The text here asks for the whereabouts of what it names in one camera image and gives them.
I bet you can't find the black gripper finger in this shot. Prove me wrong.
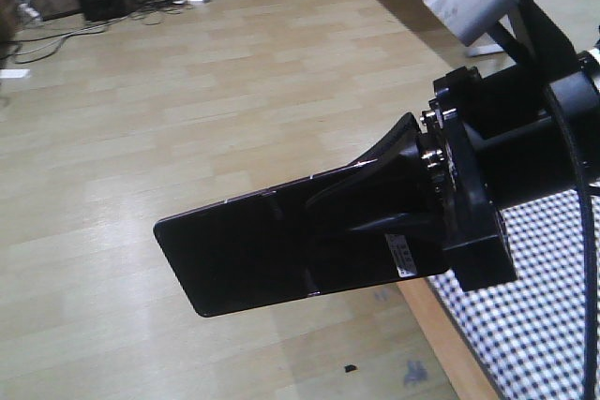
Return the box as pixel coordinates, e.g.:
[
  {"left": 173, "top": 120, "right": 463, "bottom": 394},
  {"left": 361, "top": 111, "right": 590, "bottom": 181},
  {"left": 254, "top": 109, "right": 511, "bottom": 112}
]
[{"left": 304, "top": 113, "right": 444, "bottom": 250}]

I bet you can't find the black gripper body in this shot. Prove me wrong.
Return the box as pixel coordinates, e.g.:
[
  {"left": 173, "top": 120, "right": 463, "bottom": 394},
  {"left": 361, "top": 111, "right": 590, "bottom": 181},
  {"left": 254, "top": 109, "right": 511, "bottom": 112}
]
[{"left": 422, "top": 66, "right": 563, "bottom": 291}]

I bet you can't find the black smartphone with white label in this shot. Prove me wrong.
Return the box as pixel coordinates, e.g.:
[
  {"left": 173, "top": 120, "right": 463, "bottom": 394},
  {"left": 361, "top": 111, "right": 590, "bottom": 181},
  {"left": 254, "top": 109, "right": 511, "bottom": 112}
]
[{"left": 154, "top": 175, "right": 448, "bottom": 317}]

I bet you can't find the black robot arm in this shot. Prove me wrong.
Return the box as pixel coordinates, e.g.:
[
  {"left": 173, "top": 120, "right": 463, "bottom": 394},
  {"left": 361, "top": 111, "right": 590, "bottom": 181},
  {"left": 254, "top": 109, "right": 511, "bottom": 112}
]
[{"left": 306, "top": 14, "right": 599, "bottom": 291}]

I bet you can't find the black white checkered bed sheet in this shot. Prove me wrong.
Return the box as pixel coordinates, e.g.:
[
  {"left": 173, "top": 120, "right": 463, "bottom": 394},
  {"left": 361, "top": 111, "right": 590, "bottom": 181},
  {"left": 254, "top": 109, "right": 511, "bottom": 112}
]
[{"left": 429, "top": 190, "right": 585, "bottom": 399}]

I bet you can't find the black camera cable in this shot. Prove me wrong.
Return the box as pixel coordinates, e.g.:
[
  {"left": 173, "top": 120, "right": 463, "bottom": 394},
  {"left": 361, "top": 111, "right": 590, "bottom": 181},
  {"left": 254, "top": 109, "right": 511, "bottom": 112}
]
[{"left": 546, "top": 85, "right": 600, "bottom": 400}]

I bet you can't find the wooden bed frame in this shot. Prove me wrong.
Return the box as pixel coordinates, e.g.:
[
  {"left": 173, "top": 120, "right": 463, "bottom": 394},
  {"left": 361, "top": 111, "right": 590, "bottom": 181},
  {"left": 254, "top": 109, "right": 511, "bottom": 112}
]
[{"left": 397, "top": 279, "right": 501, "bottom": 399}]

